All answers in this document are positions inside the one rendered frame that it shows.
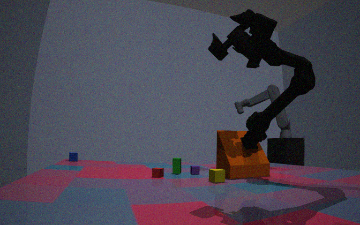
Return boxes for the yellow cube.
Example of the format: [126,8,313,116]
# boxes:
[209,169,225,182]

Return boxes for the small purple cube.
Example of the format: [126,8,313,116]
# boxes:
[190,165,200,174]

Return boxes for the green block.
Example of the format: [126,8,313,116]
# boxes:
[172,157,181,166]
[172,166,181,173]

